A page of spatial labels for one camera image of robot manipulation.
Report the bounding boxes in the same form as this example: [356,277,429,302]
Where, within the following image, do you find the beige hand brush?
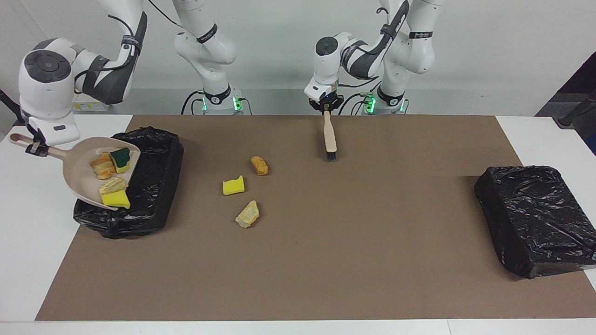
[323,109,338,162]

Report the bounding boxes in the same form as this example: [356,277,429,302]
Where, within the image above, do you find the beige plastic dustpan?
[8,133,142,212]

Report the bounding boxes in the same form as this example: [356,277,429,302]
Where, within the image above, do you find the green and yellow sponge piece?
[109,147,132,174]

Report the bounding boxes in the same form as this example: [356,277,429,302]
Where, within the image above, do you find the yellow wedge sponge piece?
[101,189,132,210]

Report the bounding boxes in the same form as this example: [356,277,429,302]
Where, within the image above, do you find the yellow notched sponge piece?
[222,175,245,196]

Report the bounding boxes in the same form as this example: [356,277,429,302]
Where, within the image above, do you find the pale greenish bread chunk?
[235,200,260,229]

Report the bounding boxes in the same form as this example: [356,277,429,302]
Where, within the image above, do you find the bin lined with black bag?
[73,127,184,239]
[474,165,596,280]

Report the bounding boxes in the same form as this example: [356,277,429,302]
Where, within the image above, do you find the brown table mat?
[35,115,596,322]

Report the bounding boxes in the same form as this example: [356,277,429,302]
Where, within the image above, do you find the dark furniture panel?
[535,51,596,117]

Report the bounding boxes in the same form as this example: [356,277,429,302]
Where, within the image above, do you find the black base cable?
[181,91,205,115]
[339,91,373,115]

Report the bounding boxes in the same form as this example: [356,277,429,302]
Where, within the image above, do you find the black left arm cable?
[338,0,406,89]

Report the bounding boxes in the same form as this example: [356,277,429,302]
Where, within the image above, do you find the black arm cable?
[338,0,406,89]
[72,0,187,94]

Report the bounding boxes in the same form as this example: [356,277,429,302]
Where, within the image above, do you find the white wall socket boxes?
[74,94,111,112]

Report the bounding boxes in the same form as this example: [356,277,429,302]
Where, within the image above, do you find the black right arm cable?
[72,0,187,94]

